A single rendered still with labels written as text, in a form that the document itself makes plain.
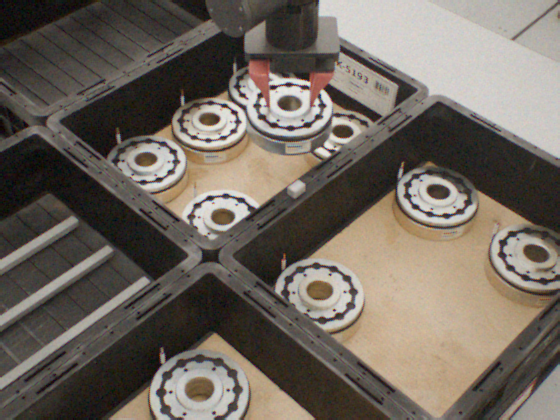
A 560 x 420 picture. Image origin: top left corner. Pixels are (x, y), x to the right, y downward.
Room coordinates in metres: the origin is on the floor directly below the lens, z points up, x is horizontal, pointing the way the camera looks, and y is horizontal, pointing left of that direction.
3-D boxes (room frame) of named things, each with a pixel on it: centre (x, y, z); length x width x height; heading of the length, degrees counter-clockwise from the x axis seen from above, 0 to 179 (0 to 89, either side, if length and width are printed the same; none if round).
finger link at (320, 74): (0.78, -0.02, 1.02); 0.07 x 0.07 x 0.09; 3
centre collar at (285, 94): (0.78, -0.01, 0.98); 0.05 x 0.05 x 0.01
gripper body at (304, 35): (0.77, -0.01, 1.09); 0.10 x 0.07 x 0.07; 93
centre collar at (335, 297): (0.59, -0.05, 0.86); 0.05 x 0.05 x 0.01
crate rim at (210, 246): (0.83, 0.04, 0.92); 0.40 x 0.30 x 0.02; 138
